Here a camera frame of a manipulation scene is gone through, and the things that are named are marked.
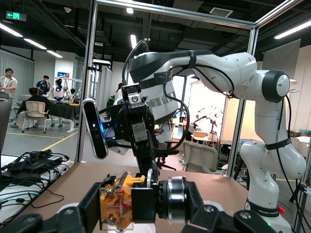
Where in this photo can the black swivel office chair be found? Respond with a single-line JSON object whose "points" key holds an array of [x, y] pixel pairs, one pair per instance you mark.
{"points": [[167, 150]]}

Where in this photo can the aluminium cage top beam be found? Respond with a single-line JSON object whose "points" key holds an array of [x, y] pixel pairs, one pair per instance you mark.
{"points": [[175, 13]]}

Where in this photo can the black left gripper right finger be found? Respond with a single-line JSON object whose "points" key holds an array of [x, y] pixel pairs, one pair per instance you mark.
{"points": [[218, 218]]}

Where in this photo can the black draped table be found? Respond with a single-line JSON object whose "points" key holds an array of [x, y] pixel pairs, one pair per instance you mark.
{"points": [[63, 111]]}

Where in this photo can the standing person beige shirt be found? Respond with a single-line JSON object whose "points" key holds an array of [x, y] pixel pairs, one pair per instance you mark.
{"points": [[8, 83]]}

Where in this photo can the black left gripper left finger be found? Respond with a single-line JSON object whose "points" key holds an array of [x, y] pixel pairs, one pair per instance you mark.
{"points": [[73, 216]]}

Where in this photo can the orange push-button switch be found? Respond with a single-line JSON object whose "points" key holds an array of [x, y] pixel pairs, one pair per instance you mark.
{"points": [[126, 201]]}

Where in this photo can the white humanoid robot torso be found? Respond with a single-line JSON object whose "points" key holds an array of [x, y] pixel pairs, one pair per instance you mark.
{"points": [[58, 91]]}

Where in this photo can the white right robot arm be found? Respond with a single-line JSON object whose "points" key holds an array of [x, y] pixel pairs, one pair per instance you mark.
{"points": [[243, 70]]}

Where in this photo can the black power adapter brick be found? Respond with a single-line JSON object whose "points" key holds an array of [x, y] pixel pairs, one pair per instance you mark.
{"points": [[36, 161]]}

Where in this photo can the grey office chair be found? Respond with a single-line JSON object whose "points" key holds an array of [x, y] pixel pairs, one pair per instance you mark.
{"points": [[199, 155]]}

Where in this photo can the green exit sign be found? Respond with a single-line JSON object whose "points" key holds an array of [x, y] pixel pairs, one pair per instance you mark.
{"points": [[16, 16]]}

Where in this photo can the white mesh office chair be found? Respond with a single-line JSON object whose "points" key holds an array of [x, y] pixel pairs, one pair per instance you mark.
{"points": [[35, 110]]}

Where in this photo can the aluminium cage frame post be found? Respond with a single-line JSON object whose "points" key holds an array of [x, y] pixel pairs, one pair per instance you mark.
{"points": [[243, 109], [86, 80]]}

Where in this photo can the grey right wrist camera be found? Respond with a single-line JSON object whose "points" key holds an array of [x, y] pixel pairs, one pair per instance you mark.
{"points": [[95, 128]]}

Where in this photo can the aluminium cage side beam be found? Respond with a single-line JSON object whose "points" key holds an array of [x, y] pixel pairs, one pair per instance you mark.
{"points": [[277, 13]]}

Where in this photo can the seated person black shirt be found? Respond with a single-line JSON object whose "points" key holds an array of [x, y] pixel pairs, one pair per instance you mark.
{"points": [[36, 97]]}

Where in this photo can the person dark blue shirt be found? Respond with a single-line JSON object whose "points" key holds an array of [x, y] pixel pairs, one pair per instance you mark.
{"points": [[43, 85]]}

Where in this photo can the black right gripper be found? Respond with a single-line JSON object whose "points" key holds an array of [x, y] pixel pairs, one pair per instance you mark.
{"points": [[126, 121]]}

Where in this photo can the grey monitor back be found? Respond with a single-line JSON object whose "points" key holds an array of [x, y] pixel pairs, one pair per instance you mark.
{"points": [[5, 123]]}

